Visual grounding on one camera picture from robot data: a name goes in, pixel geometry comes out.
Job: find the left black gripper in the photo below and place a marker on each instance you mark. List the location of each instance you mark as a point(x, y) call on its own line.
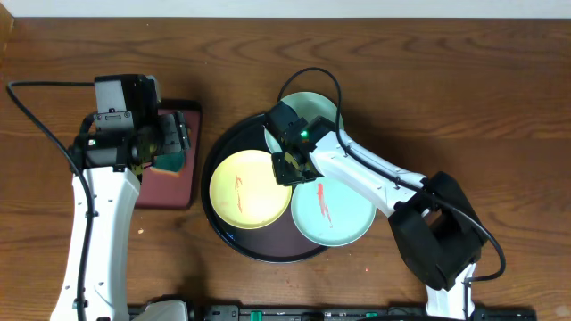
point(179, 132)

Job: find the light blue plate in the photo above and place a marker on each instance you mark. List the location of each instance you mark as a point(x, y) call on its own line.
point(330, 213)
point(307, 105)

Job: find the green and yellow sponge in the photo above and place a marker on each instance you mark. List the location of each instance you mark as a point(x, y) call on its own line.
point(169, 164)

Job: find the rectangular black tray red liner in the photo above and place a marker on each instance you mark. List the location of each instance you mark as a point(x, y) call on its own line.
point(166, 192)

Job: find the yellow plate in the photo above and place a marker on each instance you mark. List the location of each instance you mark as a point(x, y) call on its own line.
point(244, 192)

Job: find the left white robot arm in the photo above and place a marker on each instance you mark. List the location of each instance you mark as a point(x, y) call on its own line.
point(106, 193)

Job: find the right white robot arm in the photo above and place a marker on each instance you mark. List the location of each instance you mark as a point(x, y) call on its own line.
point(436, 231)

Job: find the round black tray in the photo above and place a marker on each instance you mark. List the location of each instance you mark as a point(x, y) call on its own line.
point(279, 242)

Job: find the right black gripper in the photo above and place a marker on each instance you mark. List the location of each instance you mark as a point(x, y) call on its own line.
point(285, 176)

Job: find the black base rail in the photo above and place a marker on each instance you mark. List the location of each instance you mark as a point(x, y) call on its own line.
point(405, 313)

